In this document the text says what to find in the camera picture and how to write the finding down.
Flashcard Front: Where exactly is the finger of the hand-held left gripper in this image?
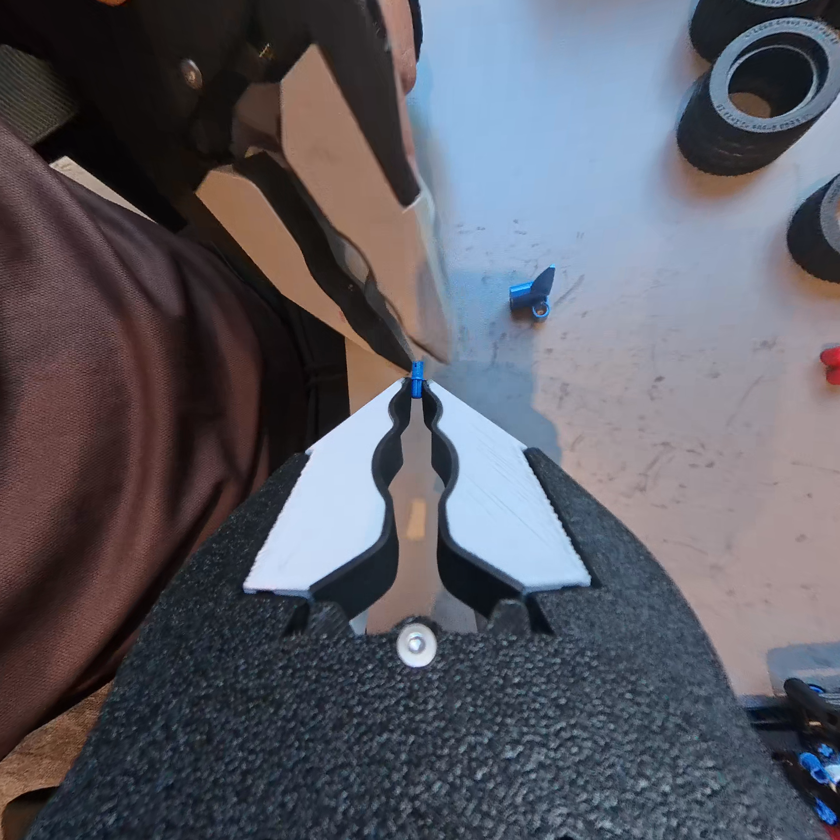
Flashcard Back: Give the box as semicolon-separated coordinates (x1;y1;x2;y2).
279;46;455;366
196;154;413;368

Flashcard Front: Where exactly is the person's left hand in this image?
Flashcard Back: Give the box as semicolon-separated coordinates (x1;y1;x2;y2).
379;0;422;94

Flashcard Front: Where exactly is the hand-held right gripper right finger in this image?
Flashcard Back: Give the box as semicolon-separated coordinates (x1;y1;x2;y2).
422;382;593;596

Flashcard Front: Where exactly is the toy brick car model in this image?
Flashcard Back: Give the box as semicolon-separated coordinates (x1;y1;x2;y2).
748;676;840;828

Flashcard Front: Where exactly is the blue pointed brick assembly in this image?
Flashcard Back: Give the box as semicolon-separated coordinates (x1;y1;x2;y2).
508;264;557;322

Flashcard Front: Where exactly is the narrow black rubber tyre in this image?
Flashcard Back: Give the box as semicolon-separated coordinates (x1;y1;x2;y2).
786;174;840;284

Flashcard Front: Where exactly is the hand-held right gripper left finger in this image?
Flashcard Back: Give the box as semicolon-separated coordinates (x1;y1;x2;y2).
243;379;412;598

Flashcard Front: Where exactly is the grey desk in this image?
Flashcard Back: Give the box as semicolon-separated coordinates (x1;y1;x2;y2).
341;0;840;700

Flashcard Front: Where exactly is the grey woven strap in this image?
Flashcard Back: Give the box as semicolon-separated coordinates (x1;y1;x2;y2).
0;42;81;147

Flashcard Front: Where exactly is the wide black rubber tyre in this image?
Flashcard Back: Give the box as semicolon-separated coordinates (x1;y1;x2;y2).
689;0;840;63
676;26;840;177

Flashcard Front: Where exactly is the person's brown shirt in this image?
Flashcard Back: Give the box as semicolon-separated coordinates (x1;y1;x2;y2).
0;118;284;756

